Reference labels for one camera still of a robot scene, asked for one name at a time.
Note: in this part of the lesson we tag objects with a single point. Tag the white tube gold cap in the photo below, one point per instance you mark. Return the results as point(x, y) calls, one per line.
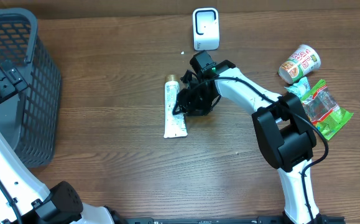
point(175, 126)

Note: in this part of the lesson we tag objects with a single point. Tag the dark grey plastic basket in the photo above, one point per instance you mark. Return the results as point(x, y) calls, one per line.
point(28, 120)

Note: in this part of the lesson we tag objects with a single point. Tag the instant noodle cup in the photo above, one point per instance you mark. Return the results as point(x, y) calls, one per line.
point(303, 61)

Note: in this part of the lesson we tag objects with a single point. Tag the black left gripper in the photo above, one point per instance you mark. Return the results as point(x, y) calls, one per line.
point(10, 83)

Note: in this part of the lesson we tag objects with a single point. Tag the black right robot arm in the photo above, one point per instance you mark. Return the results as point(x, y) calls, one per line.
point(284, 134)

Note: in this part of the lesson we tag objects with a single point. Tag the white barcode scanner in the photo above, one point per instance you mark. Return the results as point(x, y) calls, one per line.
point(205, 29)

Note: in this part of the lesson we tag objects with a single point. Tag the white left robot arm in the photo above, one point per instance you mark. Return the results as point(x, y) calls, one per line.
point(23, 197)

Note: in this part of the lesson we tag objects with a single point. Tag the colourful gummy candy bag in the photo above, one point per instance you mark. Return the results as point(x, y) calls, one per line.
point(323, 110)

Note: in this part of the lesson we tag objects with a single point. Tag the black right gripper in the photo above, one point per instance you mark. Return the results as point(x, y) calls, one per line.
point(185, 100)

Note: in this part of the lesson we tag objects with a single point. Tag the mint green wipes packet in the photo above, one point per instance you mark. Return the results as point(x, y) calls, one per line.
point(300, 88)

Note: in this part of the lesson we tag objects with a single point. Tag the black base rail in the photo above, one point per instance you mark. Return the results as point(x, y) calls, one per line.
point(257, 220)

